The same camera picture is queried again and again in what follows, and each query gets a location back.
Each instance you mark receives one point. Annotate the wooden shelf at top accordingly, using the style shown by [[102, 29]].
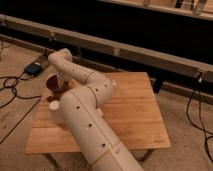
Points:
[[146, 4]]

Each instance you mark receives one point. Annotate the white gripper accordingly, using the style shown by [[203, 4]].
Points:
[[63, 84]]

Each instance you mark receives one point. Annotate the black power adapter box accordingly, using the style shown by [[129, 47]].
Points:
[[33, 69]]

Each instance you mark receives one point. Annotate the dark red ceramic bowl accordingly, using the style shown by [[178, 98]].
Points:
[[53, 85]]

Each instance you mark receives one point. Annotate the small dark red object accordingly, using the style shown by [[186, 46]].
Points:
[[53, 98]]

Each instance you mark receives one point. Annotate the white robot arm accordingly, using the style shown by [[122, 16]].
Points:
[[80, 109]]

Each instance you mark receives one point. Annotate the white paper cup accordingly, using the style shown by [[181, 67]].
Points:
[[54, 108]]

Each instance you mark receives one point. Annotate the long metal rail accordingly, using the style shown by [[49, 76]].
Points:
[[145, 56]]

